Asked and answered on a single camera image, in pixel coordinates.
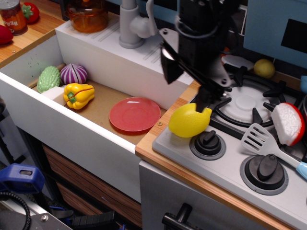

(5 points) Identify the white foam block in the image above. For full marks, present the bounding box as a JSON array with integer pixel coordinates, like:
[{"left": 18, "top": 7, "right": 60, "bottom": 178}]
[{"left": 41, "top": 86, "right": 66, "bottom": 106}]

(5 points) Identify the orange transparent toy pot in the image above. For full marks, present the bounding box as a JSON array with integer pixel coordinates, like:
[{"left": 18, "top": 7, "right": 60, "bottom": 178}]
[{"left": 66, "top": 0, "right": 108, "bottom": 33}]

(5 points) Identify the small black stove knob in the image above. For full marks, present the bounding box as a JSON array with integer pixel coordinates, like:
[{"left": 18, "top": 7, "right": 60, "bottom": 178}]
[{"left": 189, "top": 130, "right": 226, "bottom": 161}]

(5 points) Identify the large black stove knob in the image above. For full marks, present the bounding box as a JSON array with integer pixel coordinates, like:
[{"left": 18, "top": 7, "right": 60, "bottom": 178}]
[{"left": 240, "top": 154, "right": 289, "bottom": 196}]

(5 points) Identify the green bumpy toy gourd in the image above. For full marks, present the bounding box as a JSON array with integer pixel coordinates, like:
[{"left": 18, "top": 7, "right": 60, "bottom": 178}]
[{"left": 37, "top": 66, "right": 60, "bottom": 93}]

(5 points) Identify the black stove burner grate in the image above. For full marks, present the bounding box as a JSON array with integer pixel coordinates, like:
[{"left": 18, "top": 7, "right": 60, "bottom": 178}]
[{"left": 205, "top": 65, "right": 304, "bottom": 141}]

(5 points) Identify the red plastic plate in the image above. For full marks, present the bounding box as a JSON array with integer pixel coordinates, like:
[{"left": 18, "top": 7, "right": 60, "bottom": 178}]
[{"left": 109, "top": 97, "right": 161, "bottom": 132}]

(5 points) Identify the yellow-green toy potato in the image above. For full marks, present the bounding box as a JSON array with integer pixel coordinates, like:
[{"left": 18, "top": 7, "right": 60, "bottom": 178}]
[{"left": 253, "top": 59, "right": 275, "bottom": 79}]

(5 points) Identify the grey spatula with blue handle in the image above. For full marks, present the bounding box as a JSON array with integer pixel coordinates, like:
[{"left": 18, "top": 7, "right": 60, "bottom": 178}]
[{"left": 241, "top": 123, "right": 307, "bottom": 180}]

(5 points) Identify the yellow plastic toy lemon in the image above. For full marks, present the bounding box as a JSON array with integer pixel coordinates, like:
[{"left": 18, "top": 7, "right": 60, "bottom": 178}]
[{"left": 168, "top": 103, "right": 213, "bottom": 138}]

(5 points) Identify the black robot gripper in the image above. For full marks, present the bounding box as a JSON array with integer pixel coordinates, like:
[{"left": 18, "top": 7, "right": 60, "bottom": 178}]
[{"left": 159, "top": 28, "right": 232, "bottom": 113}]

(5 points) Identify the metal oven door handle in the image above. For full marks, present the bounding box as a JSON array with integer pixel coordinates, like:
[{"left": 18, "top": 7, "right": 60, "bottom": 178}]
[{"left": 162, "top": 203, "right": 200, "bottom": 230}]

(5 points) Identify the purple striped toy onion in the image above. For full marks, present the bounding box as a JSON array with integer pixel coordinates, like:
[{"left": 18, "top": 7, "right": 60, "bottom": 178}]
[{"left": 60, "top": 64, "right": 88, "bottom": 84}]

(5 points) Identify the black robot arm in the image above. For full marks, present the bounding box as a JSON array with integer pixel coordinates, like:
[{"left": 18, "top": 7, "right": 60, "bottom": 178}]
[{"left": 159, "top": 0, "right": 240, "bottom": 112}]

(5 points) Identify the red toy vegetable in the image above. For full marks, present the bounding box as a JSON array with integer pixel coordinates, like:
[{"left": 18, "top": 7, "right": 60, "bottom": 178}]
[{"left": 0, "top": 25, "right": 13, "bottom": 45}]

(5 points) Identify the blue plastic clamp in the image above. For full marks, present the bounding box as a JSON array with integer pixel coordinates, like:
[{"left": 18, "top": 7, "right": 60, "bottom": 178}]
[{"left": 0, "top": 163, "right": 45, "bottom": 194}]

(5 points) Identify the grey toy faucet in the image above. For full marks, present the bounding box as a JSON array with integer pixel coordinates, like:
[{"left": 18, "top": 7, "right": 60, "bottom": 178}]
[{"left": 119, "top": 0, "right": 158, "bottom": 49}]

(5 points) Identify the toy beans can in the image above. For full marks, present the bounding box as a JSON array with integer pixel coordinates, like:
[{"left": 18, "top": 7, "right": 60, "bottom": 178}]
[{"left": 0, "top": 0, "right": 28, "bottom": 36}]

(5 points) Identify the red toy strawberry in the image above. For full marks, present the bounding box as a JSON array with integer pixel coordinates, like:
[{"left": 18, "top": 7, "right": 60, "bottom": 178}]
[{"left": 22, "top": 2, "right": 40, "bottom": 23}]

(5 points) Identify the red and white toy sushi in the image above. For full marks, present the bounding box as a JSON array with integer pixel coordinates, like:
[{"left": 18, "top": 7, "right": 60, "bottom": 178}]
[{"left": 271, "top": 103, "right": 305, "bottom": 146}]

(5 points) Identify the yellow toy bell pepper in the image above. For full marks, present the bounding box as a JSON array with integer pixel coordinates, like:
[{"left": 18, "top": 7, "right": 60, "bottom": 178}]
[{"left": 63, "top": 83, "right": 95, "bottom": 110}]

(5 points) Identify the white flat toy piece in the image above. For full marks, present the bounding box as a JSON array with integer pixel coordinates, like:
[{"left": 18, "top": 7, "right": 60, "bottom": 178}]
[{"left": 221, "top": 54, "right": 254, "bottom": 70}]

